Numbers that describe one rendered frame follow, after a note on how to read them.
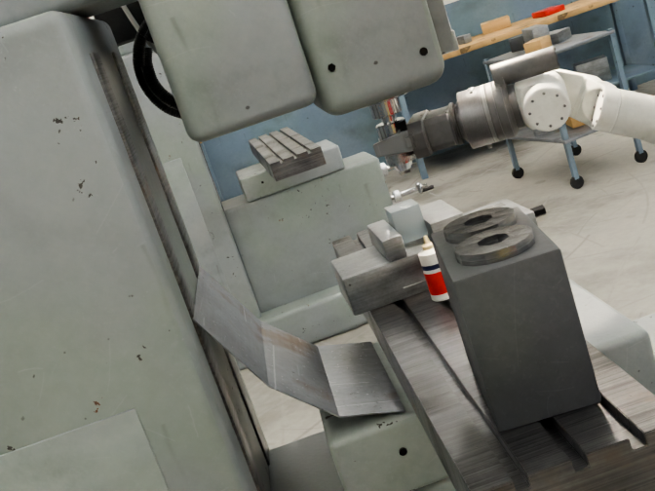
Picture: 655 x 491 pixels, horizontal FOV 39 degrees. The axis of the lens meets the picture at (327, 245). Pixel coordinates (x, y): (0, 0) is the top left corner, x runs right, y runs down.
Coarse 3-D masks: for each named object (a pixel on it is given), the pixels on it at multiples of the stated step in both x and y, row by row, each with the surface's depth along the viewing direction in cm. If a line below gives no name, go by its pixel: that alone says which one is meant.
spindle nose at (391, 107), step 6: (384, 102) 137; (390, 102) 137; (396, 102) 138; (372, 108) 138; (378, 108) 137; (384, 108) 137; (390, 108) 137; (396, 108) 138; (402, 108) 139; (372, 114) 139; (378, 114) 138; (384, 114) 137; (390, 114) 137
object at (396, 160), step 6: (402, 126) 138; (378, 132) 139; (384, 132) 138; (390, 132) 138; (396, 132) 138; (384, 138) 139; (390, 156) 140; (396, 156) 139; (402, 156) 139; (408, 156) 139; (414, 156) 140; (390, 162) 140; (396, 162) 139; (402, 162) 139; (408, 162) 139
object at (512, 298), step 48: (432, 240) 117; (480, 240) 104; (528, 240) 100; (480, 288) 98; (528, 288) 98; (480, 336) 99; (528, 336) 99; (576, 336) 99; (480, 384) 110; (528, 384) 101; (576, 384) 101
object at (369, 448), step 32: (576, 288) 158; (608, 320) 141; (608, 352) 134; (640, 352) 134; (640, 384) 135; (352, 416) 138; (384, 416) 134; (416, 416) 132; (352, 448) 132; (384, 448) 133; (416, 448) 133; (352, 480) 133; (384, 480) 134; (416, 480) 135
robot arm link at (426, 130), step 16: (464, 96) 134; (480, 96) 133; (432, 112) 140; (448, 112) 134; (464, 112) 133; (480, 112) 133; (416, 128) 134; (432, 128) 135; (448, 128) 134; (464, 128) 134; (480, 128) 133; (416, 144) 134; (432, 144) 135; (448, 144) 135; (480, 144) 136
